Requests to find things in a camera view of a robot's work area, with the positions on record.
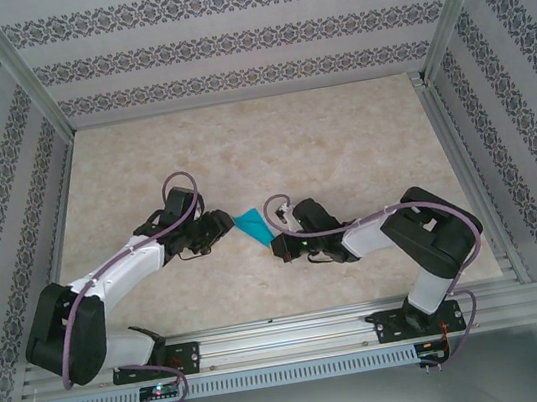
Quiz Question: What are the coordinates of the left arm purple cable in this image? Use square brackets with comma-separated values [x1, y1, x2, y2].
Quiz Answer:
[34, 168, 233, 402]

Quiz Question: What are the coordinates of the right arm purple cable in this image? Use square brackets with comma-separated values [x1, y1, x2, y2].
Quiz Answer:
[261, 164, 504, 394]

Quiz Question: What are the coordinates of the teal square paper sheet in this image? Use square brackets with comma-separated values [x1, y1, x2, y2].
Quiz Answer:
[231, 205, 278, 253]

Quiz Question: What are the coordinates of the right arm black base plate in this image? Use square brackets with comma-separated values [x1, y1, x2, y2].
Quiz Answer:
[371, 296, 469, 346]

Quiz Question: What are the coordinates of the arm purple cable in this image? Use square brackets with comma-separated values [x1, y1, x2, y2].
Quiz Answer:
[261, 164, 504, 394]
[34, 168, 233, 402]

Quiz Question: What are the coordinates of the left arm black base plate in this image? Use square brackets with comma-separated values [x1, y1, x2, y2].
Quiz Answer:
[108, 340, 205, 387]

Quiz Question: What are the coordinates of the aluminium frame post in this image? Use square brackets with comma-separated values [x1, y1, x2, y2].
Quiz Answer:
[0, 0, 77, 147]
[411, 0, 518, 86]

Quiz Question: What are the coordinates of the long aluminium mounting rail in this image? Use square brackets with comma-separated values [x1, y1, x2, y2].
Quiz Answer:
[15, 275, 537, 400]

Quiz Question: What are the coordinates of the grey slotted cable duct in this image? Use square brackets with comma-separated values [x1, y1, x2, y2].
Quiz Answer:
[42, 338, 450, 402]

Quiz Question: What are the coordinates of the aluminium side rail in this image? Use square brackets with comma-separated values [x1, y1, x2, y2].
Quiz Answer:
[408, 59, 533, 297]
[19, 132, 96, 296]

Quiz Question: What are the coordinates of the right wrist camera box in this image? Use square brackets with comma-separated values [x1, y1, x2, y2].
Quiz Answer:
[273, 201, 298, 224]

